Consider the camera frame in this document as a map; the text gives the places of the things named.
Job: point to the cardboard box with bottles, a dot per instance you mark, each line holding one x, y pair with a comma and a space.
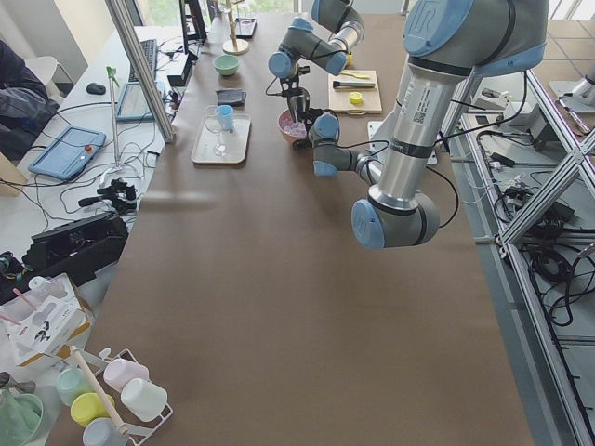
43, 323

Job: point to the steel muddler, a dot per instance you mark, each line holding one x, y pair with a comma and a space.
353, 85

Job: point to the green plastic pitcher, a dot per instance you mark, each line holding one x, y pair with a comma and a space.
22, 412

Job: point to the white cup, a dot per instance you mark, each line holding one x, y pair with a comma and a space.
144, 399

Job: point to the pink cup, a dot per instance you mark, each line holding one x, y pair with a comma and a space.
119, 372

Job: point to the pile of clear ice cubes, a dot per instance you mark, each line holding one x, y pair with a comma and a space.
293, 129

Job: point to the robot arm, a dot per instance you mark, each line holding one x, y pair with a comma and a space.
446, 42
326, 40

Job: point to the black equipment box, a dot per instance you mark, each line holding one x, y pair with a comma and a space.
78, 249

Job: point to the half lemon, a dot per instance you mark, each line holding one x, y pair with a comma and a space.
356, 97

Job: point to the wooden rod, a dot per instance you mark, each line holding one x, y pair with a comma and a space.
119, 423

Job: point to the yellow cup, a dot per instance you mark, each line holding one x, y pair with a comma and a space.
86, 408

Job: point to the aluminium frame post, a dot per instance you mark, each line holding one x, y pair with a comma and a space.
124, 26

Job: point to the cream serving tray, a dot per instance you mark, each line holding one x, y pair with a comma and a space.
203, 151

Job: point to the grey cup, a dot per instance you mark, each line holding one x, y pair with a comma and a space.
103, 432

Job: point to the clear wine glass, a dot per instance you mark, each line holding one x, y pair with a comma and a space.
212, 125

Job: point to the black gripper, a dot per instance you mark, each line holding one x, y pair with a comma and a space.
296, 103
310, 114

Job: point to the black computer mouse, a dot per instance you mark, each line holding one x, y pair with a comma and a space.
95, 89

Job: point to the blue teach pendant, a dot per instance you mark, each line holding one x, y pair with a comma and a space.
69, 153
132, 105

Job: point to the mint cup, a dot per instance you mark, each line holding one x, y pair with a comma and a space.
72, 383

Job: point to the pink bowl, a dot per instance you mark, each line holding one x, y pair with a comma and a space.
285, 115

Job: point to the green bowl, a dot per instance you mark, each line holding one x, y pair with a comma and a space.
226, 64

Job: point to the white cup rack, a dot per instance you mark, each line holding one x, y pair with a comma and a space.
139, 431

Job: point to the bamboo cutting board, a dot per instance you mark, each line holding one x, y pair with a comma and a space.
339, 101

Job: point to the grey folded cloth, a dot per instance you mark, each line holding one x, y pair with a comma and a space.
233, 97

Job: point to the wooden cup tree stand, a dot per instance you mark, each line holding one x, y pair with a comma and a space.
234, 45

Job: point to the black keyboard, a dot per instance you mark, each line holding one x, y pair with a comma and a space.
150, 52

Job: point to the blue cup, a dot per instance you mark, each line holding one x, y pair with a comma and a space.
225, 117

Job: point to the black tray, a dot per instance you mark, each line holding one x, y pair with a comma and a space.
245, 27

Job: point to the yellow plastic knife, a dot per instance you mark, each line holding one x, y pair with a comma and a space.
355, 75

